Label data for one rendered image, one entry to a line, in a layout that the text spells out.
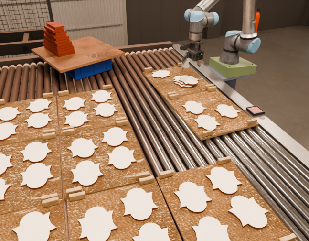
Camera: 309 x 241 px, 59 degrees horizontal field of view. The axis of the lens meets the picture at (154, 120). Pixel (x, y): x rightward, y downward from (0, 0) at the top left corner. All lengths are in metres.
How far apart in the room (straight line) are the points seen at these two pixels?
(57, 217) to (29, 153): 0.39
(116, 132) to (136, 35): 4.00
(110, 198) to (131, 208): 0.10
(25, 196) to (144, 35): 4.45
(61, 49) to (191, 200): 1.42
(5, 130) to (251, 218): 1.19
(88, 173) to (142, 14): 4.27
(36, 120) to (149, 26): 4.00
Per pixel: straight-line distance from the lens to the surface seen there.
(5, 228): 1.11
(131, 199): 1.06
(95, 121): 1.48
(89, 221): 1.02
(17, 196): 1.19
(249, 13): 2.00
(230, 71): 2.11
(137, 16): 5.17
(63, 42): 2.06
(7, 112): 1.70
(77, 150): 1.29
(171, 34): 5.52
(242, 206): 1.09
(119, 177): 1.15
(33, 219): 1.08
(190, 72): 2.00
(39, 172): 1.23
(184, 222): 1.01
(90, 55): 2.04
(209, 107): 1.60
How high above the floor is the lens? 1.76
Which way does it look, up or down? 34 degrees down
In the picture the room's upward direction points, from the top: straight up
